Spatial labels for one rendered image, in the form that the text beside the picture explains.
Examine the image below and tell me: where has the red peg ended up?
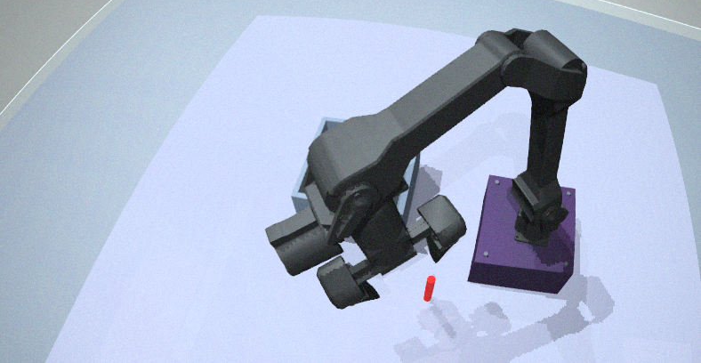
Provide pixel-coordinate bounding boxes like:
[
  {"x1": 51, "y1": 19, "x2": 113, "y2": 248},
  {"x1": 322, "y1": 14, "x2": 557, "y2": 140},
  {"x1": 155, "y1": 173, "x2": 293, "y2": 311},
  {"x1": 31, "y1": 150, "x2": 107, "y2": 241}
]
[{"x1": 423, "y1": 276, "x2": 436, "y2": 302}]

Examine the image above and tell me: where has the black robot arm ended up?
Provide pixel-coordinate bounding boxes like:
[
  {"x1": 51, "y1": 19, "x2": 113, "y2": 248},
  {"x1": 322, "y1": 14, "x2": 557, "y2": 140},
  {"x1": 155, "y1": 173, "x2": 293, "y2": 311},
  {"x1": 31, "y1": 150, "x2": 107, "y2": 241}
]
[{"x1": 264, "y1": 28, "x2": 588, "y2": 277}]

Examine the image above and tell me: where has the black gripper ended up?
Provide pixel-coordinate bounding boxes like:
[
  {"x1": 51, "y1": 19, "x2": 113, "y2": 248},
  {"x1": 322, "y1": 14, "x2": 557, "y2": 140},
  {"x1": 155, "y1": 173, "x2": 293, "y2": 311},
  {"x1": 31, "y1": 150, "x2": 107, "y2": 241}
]
[{"x1": 316, "y1": 194, "x2": 467, "y2": 310}]

